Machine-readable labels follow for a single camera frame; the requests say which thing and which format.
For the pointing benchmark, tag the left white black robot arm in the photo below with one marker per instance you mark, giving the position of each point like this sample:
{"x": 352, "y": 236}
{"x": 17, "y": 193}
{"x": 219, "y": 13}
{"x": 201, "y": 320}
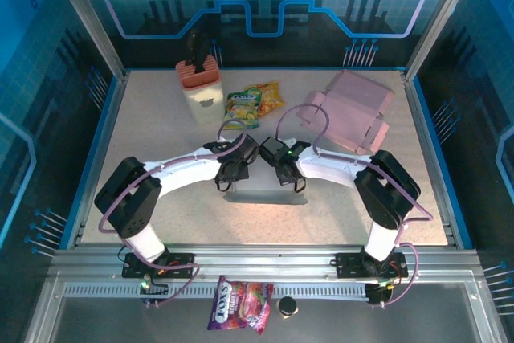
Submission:
{"x": 132, "y": 198}

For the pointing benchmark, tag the grey metal shelf panel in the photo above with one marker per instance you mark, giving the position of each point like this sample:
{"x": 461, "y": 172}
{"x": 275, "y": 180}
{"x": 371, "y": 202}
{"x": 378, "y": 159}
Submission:
{"x": 120, "y": 323}

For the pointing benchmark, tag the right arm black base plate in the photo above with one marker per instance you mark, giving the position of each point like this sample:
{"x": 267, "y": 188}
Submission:
{"x": 349, "y": 266}

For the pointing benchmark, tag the purple berries candy bag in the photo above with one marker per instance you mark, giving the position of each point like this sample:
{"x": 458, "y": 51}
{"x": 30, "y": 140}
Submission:
{"x": 237, "y": 303}

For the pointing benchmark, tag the black connector module with led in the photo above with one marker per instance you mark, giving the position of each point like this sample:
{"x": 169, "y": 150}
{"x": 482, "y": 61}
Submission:
{"x": 379, "y": 292}
{"x": 154, "y": 288}

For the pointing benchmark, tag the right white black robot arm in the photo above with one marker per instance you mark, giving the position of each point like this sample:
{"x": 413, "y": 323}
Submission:
{"x": 385, "y": 194}

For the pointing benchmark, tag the aluminium frame beam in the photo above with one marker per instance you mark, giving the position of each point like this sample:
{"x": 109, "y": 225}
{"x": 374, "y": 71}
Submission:
{"x": 261, "y": 258}

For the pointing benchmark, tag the aluminium frame post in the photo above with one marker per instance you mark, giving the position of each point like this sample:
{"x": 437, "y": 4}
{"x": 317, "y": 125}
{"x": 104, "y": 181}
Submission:
{"x": 88, "y": 17}
{"x": 437, "y": 17}

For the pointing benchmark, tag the cream knife block pink insert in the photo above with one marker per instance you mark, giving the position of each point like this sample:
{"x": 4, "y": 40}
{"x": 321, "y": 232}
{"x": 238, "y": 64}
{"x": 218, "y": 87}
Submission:
{"x": 202, "y": 98}

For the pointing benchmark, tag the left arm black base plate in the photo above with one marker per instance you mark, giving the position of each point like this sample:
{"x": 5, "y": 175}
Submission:
{"x": 132, "y": 268}

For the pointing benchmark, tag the pink paper box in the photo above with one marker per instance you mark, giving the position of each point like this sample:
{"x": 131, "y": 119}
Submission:
{"x": 353, "y": 110}

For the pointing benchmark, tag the small black round cap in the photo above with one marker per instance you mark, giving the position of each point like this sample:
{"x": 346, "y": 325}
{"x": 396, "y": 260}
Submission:
{"x": 287, "y": 307}

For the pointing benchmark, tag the aluminium table side rail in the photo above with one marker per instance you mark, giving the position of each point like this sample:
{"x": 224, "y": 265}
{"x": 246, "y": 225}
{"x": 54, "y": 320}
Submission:
{"x": 102, "y": 138}
{"x": 425, "y": 150}

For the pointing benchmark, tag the green candy bag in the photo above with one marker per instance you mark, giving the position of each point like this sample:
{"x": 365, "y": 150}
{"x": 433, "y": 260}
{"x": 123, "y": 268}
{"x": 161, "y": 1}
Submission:
{"x": 241, "y": 108}

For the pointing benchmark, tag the grey paper box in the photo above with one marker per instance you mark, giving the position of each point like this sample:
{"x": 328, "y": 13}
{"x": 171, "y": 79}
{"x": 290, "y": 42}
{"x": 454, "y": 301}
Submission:
{"x": 265, "y": 196}

